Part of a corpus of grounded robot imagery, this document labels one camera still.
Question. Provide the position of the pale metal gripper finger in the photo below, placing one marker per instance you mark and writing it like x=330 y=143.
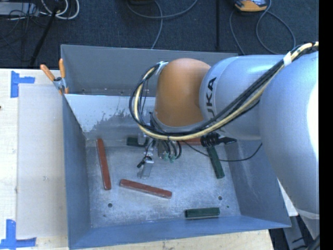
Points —
x=142 y=139
x=145 y=169

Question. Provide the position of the dark green flat block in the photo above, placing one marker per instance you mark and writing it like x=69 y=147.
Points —
x=216 y=163
x=132 y=141
x=202 y=213

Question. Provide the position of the red-brown flat block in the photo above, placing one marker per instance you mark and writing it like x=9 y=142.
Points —
x=145 y=188
x=191 y=142
x=103 y=165

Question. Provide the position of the grey metal bin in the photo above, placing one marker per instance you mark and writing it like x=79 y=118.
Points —
x=166 y=207

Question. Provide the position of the pale flat board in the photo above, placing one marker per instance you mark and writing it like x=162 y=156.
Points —
x=41 y=152

